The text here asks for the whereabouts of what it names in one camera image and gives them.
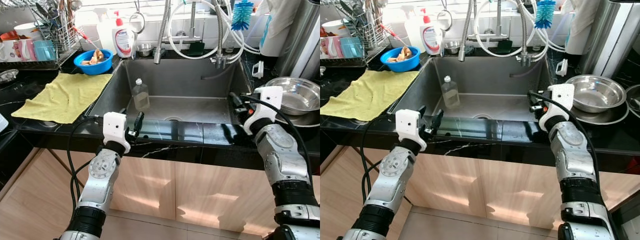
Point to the blue bottle brush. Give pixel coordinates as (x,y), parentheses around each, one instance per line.
(545,12)
(242,15)

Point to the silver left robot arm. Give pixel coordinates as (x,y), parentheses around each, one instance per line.
(100,175)
(392,172)

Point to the white spray bottle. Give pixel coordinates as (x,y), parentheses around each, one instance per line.
(104,30)
(411,27)

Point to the clear plastic bottle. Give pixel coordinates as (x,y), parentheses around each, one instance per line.
(141,95)
(450,92)

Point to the white plastic item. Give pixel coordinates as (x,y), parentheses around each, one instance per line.
(2,124)

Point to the chrome tap bar with pipe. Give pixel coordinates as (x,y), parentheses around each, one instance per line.
(192,22)
(498,20)

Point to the small steel dish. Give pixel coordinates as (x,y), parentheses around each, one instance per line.
(322,71)
(7,76)

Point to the shallow steel plate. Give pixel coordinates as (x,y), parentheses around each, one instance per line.
(634,97)

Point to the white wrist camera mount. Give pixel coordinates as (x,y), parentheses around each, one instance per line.
(267,102)
(410,126)
(116,129)
(557,100)

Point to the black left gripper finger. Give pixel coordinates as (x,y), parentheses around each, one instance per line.
(422,112)
(437,121)
(139,122)

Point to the light wooden cabinet door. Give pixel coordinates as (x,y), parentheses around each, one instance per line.
(340,205)
(30,205)
(450,185)
(220,195)
(150,185)
(520,190)

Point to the curved chrome tap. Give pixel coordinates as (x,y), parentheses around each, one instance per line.
(525,32)
(220,35)

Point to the white printed mug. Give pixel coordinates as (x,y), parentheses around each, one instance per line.
(7,51)
(324,47)

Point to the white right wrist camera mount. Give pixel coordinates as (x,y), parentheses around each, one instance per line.
(267,102)
(557,100)

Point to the tall stainless steel appliance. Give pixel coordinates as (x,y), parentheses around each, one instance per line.
(612,37)
(305,40)

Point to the round stainless steel tray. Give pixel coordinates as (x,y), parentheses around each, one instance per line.
(305,120)
(607,117)

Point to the white hanging towel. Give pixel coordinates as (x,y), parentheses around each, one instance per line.
(582,22)
(277,25)

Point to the small white plastic holder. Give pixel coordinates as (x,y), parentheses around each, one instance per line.
(258,69)
(562,67)

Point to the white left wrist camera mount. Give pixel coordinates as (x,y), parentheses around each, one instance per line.
(116,129)
(410,126)

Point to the stainless steel sink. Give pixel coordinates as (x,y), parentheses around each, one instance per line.
(495,90)
(185,92)

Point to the small steel cup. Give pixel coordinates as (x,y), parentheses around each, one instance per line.
(145,49)
(452,46)

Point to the blue translucent cup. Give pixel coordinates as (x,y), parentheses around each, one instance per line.
(45,50)
(352,47)

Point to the stainless steel bowl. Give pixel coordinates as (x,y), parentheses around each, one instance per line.
(297,95)
(597,92)

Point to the black sponge holder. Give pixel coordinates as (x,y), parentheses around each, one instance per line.
(196,47)
(504,46)

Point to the yellow-green towel cloth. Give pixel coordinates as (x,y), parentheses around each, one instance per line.
(65,97)
(372,95)

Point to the pink plastic cup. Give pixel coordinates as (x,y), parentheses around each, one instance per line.
(334,47)
(26,50)

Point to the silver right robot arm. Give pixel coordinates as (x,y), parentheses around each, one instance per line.
(282,160)
(575,160)

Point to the brown vegetable peels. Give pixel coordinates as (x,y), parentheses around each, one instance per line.
(95,57)
(402,54)

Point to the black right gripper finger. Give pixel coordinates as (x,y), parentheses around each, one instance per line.
(535,107)
(235,99)
(240,110)
(534,96)

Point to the white red-capped dish soap bottle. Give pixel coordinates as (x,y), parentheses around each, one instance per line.
(431,36)
(123,40)

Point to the white ceramic bowl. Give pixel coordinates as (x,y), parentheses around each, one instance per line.
(27,30)
(335,26)

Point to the blue plastic bowl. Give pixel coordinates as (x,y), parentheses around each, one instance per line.
(85,67)
(392,64)

